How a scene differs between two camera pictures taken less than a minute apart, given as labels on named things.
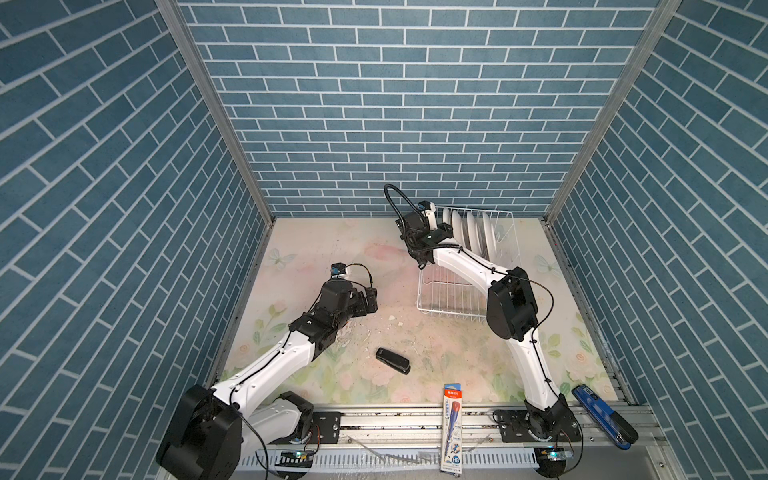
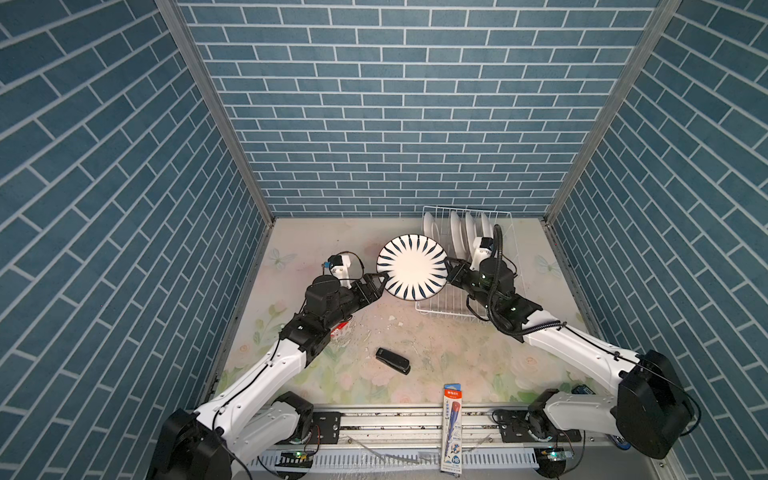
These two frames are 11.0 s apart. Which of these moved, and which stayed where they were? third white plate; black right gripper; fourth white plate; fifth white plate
Moved: black right gripper
Stayed: third white plate; fifth white plate; fourth white plate
